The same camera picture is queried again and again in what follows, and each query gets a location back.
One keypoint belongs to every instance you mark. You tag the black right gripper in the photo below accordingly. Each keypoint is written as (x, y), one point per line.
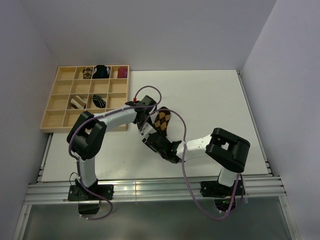
(144, 141)

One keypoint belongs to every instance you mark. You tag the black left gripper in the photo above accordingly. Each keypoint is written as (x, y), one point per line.
(138, 126)

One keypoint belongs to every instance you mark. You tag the brown argyle sock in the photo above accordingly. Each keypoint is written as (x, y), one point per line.
(162, 120)

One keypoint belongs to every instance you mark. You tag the black white striped sock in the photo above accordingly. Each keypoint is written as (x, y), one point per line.
(98, 101)

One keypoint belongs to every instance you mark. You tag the tan brown striped sock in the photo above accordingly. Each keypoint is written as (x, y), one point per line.
(76, 102)

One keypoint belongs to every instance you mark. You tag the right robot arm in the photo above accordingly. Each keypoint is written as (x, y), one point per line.
(230, 151)

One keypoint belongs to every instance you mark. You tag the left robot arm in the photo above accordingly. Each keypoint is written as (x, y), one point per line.
(87, 134)

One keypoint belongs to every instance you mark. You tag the rolled red sock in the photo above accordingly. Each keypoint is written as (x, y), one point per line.
(122, 73)

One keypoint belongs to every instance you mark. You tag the wooden compartment tray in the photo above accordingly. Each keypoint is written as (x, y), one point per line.
(59, 116)

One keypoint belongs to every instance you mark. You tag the rolled black blue sock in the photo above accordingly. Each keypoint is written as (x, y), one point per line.
(101, 72)

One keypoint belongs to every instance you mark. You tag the rolled argyle sock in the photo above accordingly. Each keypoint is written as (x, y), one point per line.
(87, 72)

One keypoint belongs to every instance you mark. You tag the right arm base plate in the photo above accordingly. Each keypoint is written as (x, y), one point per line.
(222, 194)

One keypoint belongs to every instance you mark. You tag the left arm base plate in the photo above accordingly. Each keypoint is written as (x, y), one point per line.
(88, 202)

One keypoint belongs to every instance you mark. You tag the aluminium rail frame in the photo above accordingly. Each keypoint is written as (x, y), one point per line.
(264, 213)

